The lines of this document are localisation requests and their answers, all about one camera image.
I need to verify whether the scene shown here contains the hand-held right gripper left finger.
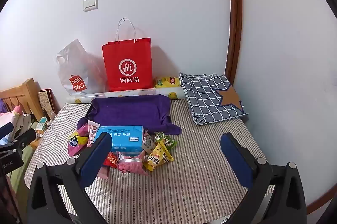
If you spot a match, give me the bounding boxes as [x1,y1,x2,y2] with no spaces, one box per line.
[26,132,114,224]

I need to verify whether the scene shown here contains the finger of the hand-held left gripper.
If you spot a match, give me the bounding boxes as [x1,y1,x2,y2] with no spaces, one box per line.
[0,122,14,139]
[0,129,36,154]

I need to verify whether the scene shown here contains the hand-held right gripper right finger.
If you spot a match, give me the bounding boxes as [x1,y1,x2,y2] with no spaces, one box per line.
[220,133,308,224]

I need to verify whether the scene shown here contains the small red snack packet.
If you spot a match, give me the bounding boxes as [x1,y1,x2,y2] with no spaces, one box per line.
[103,152,118,169]

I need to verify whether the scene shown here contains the large pink yellow snack packet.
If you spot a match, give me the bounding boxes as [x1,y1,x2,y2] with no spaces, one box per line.
[68,124,90,157]

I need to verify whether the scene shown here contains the long pink snack stick packet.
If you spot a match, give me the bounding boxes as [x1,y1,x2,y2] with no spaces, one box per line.
[87,120,100,148]

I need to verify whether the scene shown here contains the pink packet with silver stripe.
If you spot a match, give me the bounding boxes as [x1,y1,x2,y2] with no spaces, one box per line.
[116,152,149,176]

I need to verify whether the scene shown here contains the white triangular snack packet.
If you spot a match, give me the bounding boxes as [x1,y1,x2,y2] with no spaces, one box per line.
[142,129,156,154]

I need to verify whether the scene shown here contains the small yellow snack packet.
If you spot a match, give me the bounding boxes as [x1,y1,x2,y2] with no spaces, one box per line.
[151,141,174,164]
[144,153,162,171]

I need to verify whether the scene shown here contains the pink pillow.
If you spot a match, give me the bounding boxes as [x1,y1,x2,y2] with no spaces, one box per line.
[0,105,23,135]

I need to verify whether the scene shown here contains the blue tissue pack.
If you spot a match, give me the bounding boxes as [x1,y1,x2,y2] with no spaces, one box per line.
[94,125,145,156]

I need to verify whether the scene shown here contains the wooden headboard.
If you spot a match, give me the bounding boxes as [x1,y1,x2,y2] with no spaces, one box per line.
[0,78,44,122]

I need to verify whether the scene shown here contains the striped grey mattress cover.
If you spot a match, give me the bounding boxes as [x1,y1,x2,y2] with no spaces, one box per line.
[24,101,275,224]

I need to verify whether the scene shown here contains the purple towel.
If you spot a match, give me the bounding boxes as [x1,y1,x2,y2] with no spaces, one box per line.
[77,94,182,135]

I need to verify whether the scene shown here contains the checked cloth with star patch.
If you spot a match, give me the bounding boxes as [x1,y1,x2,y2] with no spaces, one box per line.
[179,72,249,126]

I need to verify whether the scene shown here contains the white plastic shopping bag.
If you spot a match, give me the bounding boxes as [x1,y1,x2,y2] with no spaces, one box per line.
[55,39,107,98]

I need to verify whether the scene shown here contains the rolled fruit print mat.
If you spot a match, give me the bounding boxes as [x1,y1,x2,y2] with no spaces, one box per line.
[66,87,186,105]

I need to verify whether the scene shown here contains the brown wooden baseboard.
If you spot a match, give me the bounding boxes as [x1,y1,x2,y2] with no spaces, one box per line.
[306,184,337,215]

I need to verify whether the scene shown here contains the yellow chip bag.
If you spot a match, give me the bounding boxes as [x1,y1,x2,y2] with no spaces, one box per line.
[154,76,182,89]

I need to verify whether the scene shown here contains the red paper shopping bag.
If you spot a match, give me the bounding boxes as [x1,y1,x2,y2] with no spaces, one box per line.
[102,18,153,91]

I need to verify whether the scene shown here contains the brown wooden door frame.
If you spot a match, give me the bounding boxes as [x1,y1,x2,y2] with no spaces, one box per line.
[225,0,243,87]

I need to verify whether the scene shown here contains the white wall light switch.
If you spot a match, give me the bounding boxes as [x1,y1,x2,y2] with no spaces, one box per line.
[83,0,98,12]

